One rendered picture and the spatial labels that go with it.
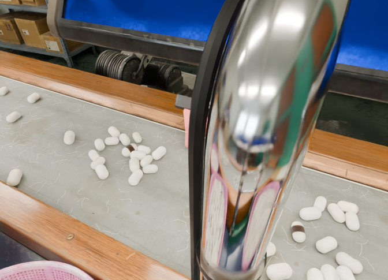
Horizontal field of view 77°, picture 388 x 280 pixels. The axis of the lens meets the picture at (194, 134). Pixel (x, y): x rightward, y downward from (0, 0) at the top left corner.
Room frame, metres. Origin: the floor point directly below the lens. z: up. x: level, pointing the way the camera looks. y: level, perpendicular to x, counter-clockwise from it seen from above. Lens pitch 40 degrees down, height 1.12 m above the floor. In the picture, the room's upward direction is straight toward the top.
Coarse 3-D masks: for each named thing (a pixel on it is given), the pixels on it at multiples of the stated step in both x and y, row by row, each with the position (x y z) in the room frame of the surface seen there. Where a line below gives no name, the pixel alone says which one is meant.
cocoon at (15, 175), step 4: (12, 172) 0.32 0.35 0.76; (16, 172) 0.32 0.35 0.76; (20, 172) 0.32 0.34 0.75; (12, 176) 0.31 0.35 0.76; (16, 176) 0.31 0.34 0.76; (20, 176) 0.32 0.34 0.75; (8, 180) 0.30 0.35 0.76; (12, 180) 0.30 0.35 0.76; (16, 180) 0.30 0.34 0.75; (12, 184) 0.29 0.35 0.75; (16, 184) 0.30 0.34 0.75
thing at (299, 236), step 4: (292, 224) 0.21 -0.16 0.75; (296, 224) 0.21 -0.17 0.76; (300, 224) 0.21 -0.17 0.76; (296, 232) 0.20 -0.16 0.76; (300, 232) 0.19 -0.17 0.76; (296, 236) 0.19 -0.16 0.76; (300, 236) 0.19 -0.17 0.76; (304, 236) 0.19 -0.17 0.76; (296, 240) 0.19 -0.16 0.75; (300, 240) 0.18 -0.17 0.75
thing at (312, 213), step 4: (304, 208) 0.24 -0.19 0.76; (308, 208) 0.24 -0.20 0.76; (312, 208) 0.24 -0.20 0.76; (316, 208) 0.24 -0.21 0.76; (300, 212) 0.23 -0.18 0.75; (304, 212) 0.23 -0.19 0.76; (308, 212) 0.23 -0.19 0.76; (312, 212) 0.23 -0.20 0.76; (316, 212) 0.23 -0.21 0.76; (320, 212) 0.23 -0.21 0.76; (300, 216) 0.23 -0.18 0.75; (304, 216) 0.22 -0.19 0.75; (308, 216) 0.22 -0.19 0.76; (312, 216) 0.22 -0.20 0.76; (316, 216) 0.22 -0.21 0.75; (308, 220) 0.22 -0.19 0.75
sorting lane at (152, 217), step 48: (0, 96) 0.63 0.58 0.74; (48, 96) 0.63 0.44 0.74; (0, 144) 0.42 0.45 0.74; (48, 144) 0.42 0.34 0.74; (144, 144) 0.42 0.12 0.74; (48, 192) 0.28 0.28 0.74; (96, 192) 0.28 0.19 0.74; (144, 192) 0.28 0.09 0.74; (336, 192) 0.28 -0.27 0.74; (384, 192) 0.28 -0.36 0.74; (144, 240) 0.19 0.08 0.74; (288, 240) 0.19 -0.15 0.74; (336, 240) 0.19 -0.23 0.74; (384, 240) 0.19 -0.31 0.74
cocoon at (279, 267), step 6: (276, 264) 0.15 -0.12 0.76; (282, 264) 0.15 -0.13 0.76; (270, 270) 0.14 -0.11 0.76; (276, 270) 0.14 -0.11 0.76; (282, 270) 0.14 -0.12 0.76; (288, 270) 0.14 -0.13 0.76; (270, 276) 0.13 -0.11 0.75; (276, 276) 0.13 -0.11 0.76; (282, 276) 0.13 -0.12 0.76; (288, 276) 0.13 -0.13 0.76
